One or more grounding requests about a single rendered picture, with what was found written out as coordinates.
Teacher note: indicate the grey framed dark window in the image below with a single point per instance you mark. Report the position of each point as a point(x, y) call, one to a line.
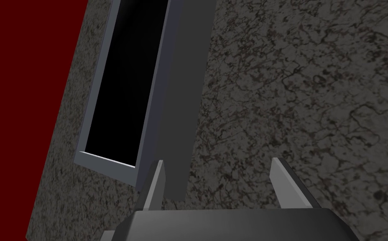
point(127, 83)

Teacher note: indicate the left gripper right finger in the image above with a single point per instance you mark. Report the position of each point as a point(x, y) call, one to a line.
point(289, 189)

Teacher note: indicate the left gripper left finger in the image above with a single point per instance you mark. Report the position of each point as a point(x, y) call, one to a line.
point(155, 189)

